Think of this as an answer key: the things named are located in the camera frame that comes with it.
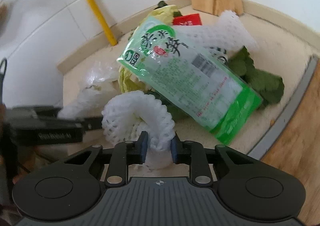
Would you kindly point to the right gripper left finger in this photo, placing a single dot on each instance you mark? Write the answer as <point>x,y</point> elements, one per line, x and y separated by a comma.
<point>123,155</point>

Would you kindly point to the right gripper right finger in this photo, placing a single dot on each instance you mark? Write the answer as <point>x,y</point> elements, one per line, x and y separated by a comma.
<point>192,153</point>

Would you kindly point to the white foam fruit net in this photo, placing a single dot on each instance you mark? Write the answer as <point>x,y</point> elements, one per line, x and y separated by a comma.
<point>127,115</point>

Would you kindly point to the clear plastic bag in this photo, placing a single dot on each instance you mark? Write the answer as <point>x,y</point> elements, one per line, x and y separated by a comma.
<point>88,100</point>
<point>100,73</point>

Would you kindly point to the yellow cabbage leaves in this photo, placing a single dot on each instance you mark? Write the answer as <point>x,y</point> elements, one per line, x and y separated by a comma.
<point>142,40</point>

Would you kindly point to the green snack wrapper bag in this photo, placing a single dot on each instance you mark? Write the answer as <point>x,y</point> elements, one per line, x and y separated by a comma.
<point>227,128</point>

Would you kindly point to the large dark green leaves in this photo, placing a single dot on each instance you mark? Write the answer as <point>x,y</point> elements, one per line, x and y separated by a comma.
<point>257,78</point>

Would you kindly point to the red drink carton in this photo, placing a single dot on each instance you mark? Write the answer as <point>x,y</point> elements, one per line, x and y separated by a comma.
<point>188,20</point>

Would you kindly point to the wooden cutting board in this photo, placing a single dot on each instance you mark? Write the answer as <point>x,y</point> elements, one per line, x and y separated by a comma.
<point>292,142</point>

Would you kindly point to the dark green leafy vegetable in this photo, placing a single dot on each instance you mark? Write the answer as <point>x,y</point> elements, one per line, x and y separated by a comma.
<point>172,9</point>

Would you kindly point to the yellow gas pipe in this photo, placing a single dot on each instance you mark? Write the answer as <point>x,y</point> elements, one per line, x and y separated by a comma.
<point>100,18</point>

